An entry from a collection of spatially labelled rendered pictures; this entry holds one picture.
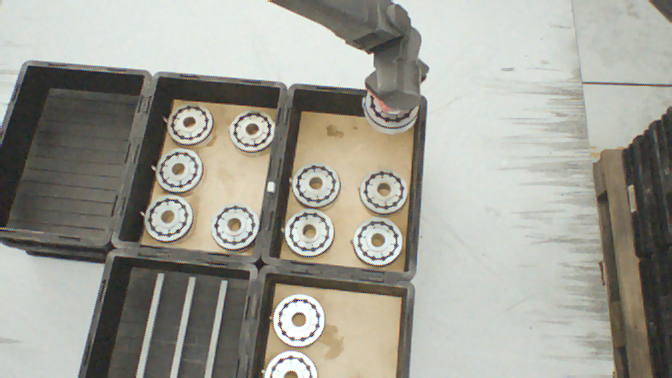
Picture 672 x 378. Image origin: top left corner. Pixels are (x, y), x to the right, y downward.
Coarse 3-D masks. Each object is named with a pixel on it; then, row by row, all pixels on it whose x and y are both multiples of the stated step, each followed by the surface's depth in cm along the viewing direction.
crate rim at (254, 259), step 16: (192, 80) 124; (208, 80) 123; (224, 80) 123; (240, 80) 123; (256, 80) 123; (144, 112) 121; (144, 128) 120; (272, 144) 118; (272, 160) 118; (128, 176) 116; (272, 176) 116; (128, 192) 115; (112, 240) 112; (256, 240) 111; (192, 256) 110; (208, 256) 110; (224, 256) 110; (240, 256) 110; (256, 256) 110
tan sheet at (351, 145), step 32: (320, 128) 130; (352, 128) 130; (320, 160) 127; (352, 160) 127; (384, 160) 127; (352, 192) 125; (384, 192) 125; (352, 224) 122; (288, 256) 120; (352, 256) 120
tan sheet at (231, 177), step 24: (216, 120) 131; (168, 144) 129; (216, 144) 129; (216, 168) 127; (240, 168) 127; (264, 168) 127; (216, 192) 125; (240, 192) 125; (144, 240) 122; (192, 240) 122
